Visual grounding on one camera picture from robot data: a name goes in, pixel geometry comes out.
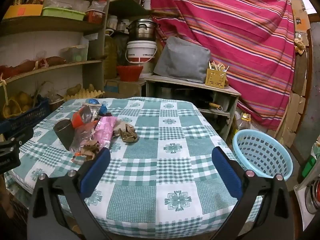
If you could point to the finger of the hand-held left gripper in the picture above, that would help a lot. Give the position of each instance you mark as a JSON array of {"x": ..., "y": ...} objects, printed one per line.
[{"x": 21, "y": 136}]

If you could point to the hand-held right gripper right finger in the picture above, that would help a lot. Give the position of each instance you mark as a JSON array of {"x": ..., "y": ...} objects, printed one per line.
[{"x": 226, "y": 172}]

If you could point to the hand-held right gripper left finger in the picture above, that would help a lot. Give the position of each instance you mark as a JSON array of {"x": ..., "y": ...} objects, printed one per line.
[{"x": 96, "y": 172}]

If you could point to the torn brown cardboard piece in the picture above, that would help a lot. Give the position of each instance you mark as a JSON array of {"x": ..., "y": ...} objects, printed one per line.
[{"x": 90, "y": 150}]

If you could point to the clear plastic bag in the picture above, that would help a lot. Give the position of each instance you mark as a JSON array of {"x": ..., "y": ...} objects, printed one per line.
[{"x": 83, "y": 135}]

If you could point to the light blue plastic basket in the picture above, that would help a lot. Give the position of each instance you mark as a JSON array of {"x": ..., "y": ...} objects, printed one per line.
[{"x": 262, "y": 155}]

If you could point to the dark brown paper cup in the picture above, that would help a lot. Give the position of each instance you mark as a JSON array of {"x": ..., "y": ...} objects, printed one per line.
[{"x": 63, "y": 133}]

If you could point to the pink plastic wrapper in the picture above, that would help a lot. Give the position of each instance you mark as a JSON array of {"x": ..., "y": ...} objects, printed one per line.
[{"x": 103, "y": 130}]

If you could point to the brown paper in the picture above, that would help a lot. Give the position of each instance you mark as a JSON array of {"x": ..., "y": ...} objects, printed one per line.
[{"x": 128, "y": 133}]

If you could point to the beige paper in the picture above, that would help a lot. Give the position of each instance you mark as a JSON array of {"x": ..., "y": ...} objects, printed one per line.
[{"x": 121, "y": 127}]

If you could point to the red snack packet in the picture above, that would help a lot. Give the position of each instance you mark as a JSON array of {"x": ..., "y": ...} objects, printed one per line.
[{"x": 80, "y": 117}]

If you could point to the dark blue plastic crate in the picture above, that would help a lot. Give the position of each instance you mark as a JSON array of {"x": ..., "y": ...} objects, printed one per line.
[{"x": 27, "y": 120}]

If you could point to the yellow net bag of potatoes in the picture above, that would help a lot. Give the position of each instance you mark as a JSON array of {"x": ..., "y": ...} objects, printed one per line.
[{"x": 17, "y": 103}]

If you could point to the wicker basket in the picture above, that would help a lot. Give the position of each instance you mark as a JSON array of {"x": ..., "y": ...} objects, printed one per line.
[{"x": 56, "y": 102}]

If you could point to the small oil bottle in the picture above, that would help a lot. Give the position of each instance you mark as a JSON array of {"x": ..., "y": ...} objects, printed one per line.
[{"x": 242, "y": 125}]

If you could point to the green checked tablecloth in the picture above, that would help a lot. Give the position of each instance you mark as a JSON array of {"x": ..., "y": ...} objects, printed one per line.
[{"x": 150, "y": 155}]

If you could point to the red net bag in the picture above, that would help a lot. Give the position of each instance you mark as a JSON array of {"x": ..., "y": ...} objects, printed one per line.
[{"x": 25, "y": 66}]

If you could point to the large potato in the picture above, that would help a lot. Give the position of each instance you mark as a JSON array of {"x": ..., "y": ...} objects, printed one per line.
[{"x": 73, "y": 89}]

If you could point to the yellow egg tray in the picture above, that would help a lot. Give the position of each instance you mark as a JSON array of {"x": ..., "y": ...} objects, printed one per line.
[{"x": 85, "y": 95}]

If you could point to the green packet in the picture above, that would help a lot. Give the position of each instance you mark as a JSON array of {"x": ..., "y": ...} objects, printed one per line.
[{"x": 310, "y": 162}]

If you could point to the small potato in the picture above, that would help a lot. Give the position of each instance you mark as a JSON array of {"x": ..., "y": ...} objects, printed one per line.
[{"x": 91, "y": 88}]

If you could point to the brown cardboard box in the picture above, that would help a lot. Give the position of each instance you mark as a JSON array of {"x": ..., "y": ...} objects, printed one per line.
[{"x": 125, "y": 87}]

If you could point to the steel bowl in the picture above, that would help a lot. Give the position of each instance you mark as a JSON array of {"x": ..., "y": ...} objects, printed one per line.
[{"x": 313, "y": 197}]

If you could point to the yellow utensil holder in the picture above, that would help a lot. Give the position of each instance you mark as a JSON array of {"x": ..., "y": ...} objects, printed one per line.
[{"x": 215, "y": 78}]

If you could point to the small wooden cabinet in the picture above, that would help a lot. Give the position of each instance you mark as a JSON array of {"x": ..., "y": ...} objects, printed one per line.
[{"x": 187, "y": 86}]

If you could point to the clear plastic container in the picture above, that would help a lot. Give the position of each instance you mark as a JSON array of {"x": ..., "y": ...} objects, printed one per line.
[{"x": 75, "y": 53}]

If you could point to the red plastic bowl basket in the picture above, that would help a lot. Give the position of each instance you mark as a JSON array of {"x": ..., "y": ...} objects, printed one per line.
[{"x": 129, "y": 73}]

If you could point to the bundle of wooden utensils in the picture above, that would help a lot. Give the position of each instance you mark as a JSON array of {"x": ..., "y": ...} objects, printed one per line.
[{"x": 217, "y": 66}]

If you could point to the wooden shelf unit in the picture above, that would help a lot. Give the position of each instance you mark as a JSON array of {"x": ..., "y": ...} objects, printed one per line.
[{"x": 50, "y": 26}]

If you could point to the large yellow oil jug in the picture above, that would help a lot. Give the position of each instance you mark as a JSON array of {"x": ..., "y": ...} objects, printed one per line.
[{"x": 110, "y": 55}]

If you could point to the grey cushion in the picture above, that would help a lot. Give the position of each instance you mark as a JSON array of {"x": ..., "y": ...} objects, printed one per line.
[{"x": 182, "y": 60}]

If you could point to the yellow cardboard box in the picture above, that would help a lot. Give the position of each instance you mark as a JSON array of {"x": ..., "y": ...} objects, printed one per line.
[{"x": 22, "y": 12}]

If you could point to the white plastic bucket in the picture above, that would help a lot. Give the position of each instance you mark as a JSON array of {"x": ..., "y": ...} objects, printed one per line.
[{"x": 141, "y": 52}]

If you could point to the green plastic tray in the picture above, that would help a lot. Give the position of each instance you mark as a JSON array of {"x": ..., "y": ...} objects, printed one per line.
[{"x": 62, "y": 13}]

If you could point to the small red plastic basket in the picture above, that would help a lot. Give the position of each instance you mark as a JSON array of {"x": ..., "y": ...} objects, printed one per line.
[{"x": 95, "y": 16}]

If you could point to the red striped cloth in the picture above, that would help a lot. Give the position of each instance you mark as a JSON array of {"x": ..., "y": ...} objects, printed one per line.
[{"x": 225, "y": 30}]

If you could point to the glass jar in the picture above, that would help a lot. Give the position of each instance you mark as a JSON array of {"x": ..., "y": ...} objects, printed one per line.
[
  {"x": 122, "y": 26},
  {"x": 112, "y": 22}
]

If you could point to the yellow dried bunch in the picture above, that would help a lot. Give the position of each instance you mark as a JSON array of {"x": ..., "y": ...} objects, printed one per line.
[{"x": 300, "y": 45}]

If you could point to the steel cooking pot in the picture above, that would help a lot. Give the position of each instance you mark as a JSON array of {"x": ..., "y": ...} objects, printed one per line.
[{"x": 143, "y": 30}]

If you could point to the cardboard sheets on wall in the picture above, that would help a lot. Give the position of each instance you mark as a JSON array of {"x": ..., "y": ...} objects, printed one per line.
[{"x": 298, "y": 12}]

